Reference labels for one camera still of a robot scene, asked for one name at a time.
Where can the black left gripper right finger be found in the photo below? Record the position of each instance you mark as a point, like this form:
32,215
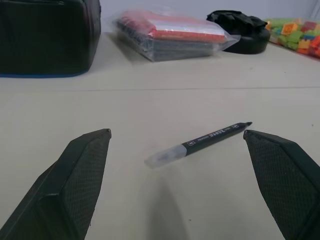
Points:
282,180

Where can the black double-ended marker pen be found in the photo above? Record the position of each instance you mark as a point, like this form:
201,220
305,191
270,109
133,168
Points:
207,141

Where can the clear bag of notebooks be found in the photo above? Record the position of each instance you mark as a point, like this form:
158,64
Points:
170,37

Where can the black bag with blue trim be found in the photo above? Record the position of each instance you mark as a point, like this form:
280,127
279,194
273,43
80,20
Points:
45,37

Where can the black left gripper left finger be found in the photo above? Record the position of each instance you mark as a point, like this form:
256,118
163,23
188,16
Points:
75,180

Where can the black round container with cloth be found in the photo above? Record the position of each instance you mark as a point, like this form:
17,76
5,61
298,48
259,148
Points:
242,32

